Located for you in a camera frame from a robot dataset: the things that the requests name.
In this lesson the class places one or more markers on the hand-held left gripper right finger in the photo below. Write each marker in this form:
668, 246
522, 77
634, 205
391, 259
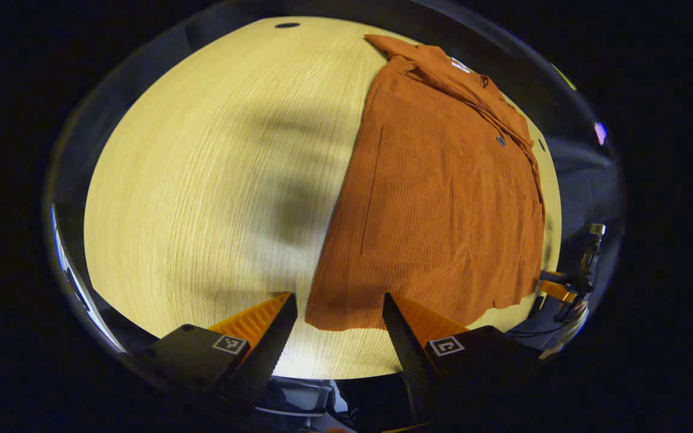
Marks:
409, 355

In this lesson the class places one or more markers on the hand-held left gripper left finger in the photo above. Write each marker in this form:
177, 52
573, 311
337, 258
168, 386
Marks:
268, 355

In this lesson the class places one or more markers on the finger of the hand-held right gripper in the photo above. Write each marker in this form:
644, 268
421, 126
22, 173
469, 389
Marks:
551, 276
560, 292

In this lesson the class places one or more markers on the orange ribbed shirt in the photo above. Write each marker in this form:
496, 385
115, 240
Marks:
443, 210

